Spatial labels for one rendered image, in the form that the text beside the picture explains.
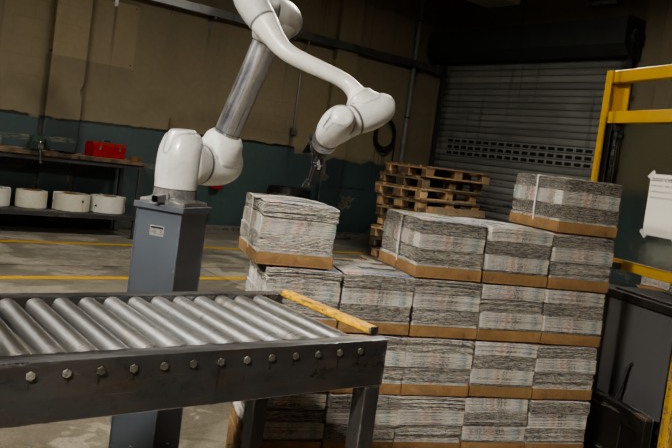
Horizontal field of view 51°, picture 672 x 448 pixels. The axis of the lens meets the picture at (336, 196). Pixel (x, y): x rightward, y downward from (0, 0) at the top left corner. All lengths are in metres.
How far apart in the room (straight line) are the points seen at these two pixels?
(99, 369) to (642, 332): 2.71
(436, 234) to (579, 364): 0.87
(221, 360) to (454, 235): 1.41
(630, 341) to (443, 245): 1.27
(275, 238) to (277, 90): 7.74
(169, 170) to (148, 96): 6.80
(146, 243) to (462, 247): 1.19
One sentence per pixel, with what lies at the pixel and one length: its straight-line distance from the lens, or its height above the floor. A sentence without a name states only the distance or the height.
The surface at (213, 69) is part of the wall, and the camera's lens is 9.73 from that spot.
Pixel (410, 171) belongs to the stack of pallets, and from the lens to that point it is 9.26.
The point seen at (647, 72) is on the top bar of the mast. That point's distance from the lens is 3.60.
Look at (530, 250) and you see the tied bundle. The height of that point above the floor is 0.98.
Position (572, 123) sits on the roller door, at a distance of 10.27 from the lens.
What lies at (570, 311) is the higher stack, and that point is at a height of 0.75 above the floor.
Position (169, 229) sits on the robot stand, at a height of 0.92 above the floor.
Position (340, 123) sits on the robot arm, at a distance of 2.23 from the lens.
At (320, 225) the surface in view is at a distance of 2.58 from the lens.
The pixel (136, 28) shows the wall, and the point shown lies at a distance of 9.33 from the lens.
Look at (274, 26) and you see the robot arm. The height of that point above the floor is 1.66.
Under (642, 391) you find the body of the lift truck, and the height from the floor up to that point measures 0.37.
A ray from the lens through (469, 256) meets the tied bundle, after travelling 2.83.
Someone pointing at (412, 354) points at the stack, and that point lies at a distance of 2.81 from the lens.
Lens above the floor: 1.24
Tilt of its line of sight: 3 degrees down
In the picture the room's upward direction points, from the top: 8 degrees clockwise
